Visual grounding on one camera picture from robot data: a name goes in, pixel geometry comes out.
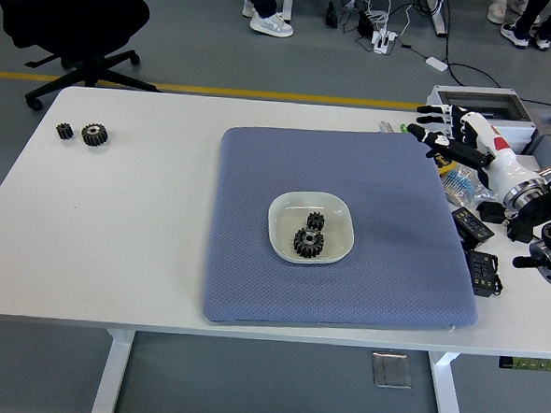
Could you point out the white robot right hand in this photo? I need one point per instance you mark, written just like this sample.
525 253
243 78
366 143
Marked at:
498 159

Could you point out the small dark metal gear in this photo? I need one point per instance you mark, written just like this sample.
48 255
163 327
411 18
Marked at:
316 220
65 131

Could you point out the large dark metal gear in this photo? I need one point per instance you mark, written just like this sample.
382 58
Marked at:
303 248
95 135

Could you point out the black box device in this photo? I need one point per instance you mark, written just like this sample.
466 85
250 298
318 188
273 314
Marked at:
365 24

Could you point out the clear bag of parts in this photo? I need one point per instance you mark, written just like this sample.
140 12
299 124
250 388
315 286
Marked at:
461 185

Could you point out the yellow tape measure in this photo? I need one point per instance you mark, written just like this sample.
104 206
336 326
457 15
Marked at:
443 164

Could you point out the black digital controller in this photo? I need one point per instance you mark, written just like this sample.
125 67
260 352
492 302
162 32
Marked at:
473 224
482 273

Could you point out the green connector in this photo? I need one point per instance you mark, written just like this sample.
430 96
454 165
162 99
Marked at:
404 128

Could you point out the white power adapter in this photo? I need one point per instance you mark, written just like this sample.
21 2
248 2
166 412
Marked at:
437 63

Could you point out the clear connector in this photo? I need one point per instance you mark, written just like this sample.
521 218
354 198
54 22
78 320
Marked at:
387 126

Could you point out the person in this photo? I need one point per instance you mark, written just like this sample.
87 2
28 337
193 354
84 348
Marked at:
529 28
497 11
268 21

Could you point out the white desk leg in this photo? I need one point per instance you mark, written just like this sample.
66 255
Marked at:
438 15

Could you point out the white power strip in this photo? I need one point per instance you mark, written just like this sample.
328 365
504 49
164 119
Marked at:
385 41

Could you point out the white square dish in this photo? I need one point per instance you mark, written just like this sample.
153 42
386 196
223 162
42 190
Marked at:
284 216

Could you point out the metal floor plate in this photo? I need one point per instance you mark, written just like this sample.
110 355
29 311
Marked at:
391 370

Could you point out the white table leg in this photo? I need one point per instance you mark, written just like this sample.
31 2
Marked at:
448 395
111 374

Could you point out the blue-grey quilted mat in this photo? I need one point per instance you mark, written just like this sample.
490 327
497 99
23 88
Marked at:
252 280

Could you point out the black office chair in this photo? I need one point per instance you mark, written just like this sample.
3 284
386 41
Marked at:
72 11

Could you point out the grey electrical enclosure box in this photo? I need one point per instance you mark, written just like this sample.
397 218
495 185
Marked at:
523 132

